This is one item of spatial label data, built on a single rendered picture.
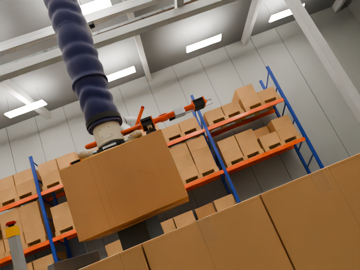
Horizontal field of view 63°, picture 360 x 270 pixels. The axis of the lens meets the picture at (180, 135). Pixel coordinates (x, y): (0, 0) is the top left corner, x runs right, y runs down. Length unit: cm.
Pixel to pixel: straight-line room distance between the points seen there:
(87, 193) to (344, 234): 119
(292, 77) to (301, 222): 1114
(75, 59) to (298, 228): 161
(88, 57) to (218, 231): 144
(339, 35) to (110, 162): 1259
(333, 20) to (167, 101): 737
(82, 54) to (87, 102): 33
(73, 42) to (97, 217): 114
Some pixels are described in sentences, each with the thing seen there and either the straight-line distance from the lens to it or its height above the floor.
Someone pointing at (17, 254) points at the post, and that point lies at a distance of 252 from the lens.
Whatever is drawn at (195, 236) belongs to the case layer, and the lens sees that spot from 95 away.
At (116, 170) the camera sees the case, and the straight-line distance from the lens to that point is 163.
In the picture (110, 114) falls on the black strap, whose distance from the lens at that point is 183.
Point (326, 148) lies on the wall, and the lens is 1146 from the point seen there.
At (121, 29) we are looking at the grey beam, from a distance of 425.
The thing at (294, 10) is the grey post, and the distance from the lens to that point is 464.
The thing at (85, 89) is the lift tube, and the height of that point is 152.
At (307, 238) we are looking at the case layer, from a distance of 102.
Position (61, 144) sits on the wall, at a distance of 1147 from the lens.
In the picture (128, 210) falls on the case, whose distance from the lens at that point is 159.
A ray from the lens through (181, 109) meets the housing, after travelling 185.
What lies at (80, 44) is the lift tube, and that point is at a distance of 210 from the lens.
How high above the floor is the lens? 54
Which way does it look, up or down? 16 degrees up
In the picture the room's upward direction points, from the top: 23 degrees counter-clockwise
